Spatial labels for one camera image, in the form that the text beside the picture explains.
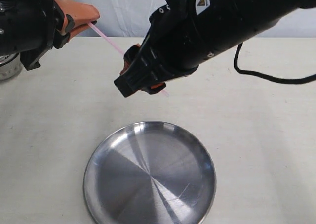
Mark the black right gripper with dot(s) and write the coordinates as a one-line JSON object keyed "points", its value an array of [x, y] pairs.
{"points": [[170, 50]]}

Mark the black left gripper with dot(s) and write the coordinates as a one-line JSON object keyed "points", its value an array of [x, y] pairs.
{"points": [[43, 19]]}

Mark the pink plastic straw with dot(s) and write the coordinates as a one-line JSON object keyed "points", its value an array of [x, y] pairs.
{"points": [[117, 48]]}

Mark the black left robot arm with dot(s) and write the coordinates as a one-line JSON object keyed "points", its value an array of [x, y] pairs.
{"points": [[12, 18]]}

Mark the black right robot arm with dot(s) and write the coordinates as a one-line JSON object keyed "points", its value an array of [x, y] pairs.
{"points": [[253, 13]]}

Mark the white backdrop curtain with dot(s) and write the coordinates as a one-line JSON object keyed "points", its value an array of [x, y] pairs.
{"points": [[130, 18]]}

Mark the white patterned ceramic bowl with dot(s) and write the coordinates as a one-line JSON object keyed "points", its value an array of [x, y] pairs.
{"points": [[10, 66]]}

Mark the round stainless steel plate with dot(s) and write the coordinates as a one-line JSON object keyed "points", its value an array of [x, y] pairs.
{"points": [[149, 172]]}

